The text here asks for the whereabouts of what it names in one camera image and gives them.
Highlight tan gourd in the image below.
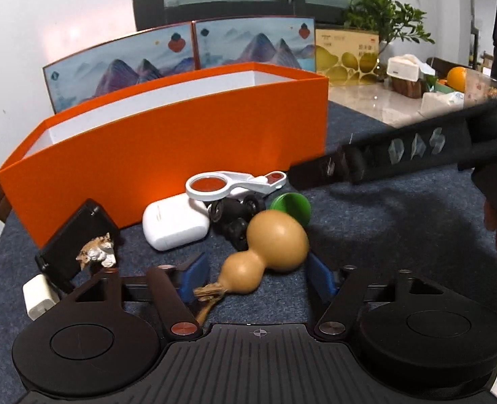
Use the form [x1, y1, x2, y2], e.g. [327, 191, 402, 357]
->
[193, 210, 310, 324]

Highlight white earbuds case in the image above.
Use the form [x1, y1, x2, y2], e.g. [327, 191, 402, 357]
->
[142, 193, 210, 252]

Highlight black wheeled toy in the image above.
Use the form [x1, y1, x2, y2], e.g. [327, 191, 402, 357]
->
[208, 193, 266, 252]

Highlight green ribbed disc toy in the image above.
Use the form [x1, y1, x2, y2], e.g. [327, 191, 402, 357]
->
[269, 193, 311, 227]

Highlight white magnifying glass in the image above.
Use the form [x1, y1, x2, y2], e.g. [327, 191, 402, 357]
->
[185, 171, 287, 202]

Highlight black rectangular box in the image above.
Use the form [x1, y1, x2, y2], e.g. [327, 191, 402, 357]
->
[34, 199, 120, 294]

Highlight orange fruit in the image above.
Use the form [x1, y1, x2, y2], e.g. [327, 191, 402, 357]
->
[446, 67, 468, 93]

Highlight white tissue box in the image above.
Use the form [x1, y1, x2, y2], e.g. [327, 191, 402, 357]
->
[386, 54, 436, 82]

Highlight small beige figurine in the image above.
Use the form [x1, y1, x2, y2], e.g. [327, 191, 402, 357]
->
[75, 233, 117, 270]

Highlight white power adapter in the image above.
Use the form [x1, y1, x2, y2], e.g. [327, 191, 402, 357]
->
[22, 274, 60, 321]

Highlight yellow gift box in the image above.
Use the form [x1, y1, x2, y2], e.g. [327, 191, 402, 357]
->
[315, 28, 379, 86]

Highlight green potted plant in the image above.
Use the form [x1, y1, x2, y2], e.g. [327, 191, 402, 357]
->
[343, 0, 435, 44]

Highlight orange storage box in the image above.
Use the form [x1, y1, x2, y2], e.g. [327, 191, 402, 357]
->
[0, 63, 329, 246]

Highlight right mountain painting panel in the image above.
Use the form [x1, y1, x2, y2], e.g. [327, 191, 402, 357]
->
[193, 16, 316, 71]

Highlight mountain painting panel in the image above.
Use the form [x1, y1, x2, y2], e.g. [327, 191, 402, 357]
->
[43, 23, 195, 113]
[193, 16, 316, 71]

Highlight left mountain painting panel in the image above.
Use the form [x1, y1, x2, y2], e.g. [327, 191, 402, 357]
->
[43, 23, 195, 113]

